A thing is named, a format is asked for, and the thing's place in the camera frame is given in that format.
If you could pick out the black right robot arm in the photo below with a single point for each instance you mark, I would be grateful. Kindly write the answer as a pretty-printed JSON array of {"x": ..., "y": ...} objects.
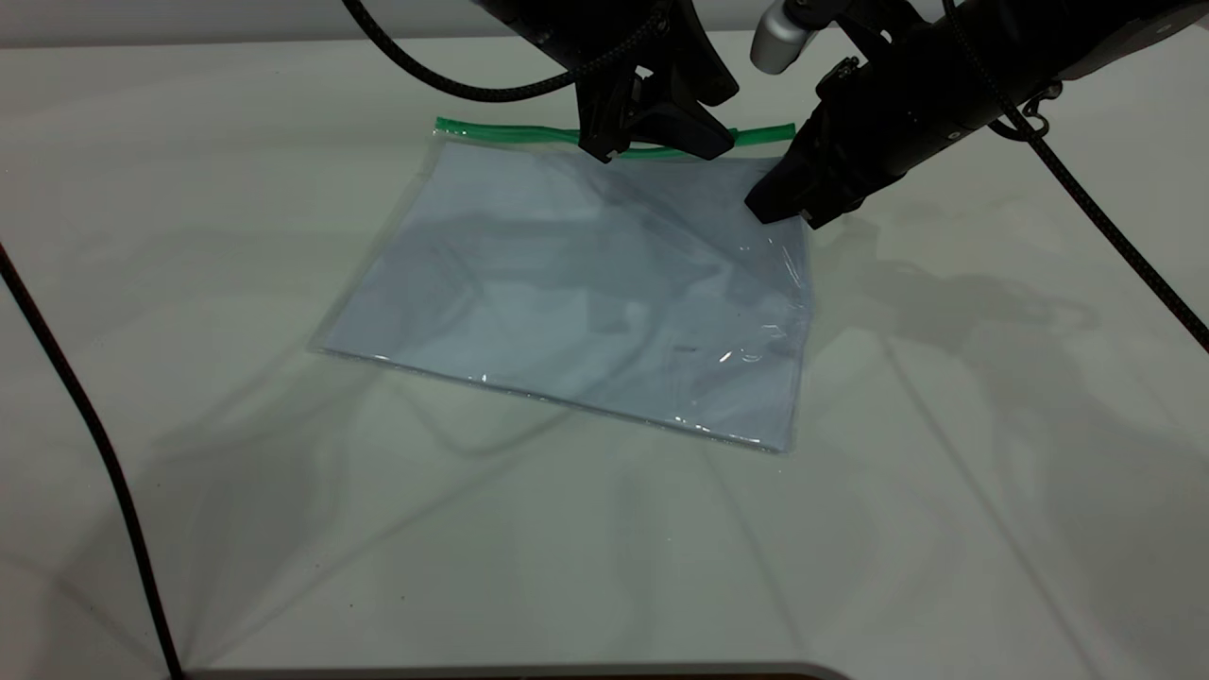
[{"x": 1124, "y": 33}]

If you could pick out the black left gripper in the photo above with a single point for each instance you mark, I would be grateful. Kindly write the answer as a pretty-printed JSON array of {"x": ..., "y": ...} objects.
[{"x": 623, "y": 38}]

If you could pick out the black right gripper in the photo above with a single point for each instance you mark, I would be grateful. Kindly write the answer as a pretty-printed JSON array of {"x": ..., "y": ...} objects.
[{"x": 907, "y": 104}]

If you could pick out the silver cylinder knob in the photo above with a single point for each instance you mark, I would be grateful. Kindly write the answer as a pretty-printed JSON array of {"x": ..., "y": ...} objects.
[{"x": 779, "y": 38}]

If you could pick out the clear zip bag green zipper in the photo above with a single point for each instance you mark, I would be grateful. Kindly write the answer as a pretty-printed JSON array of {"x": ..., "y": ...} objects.
[{"x": 567, "y": 283}]

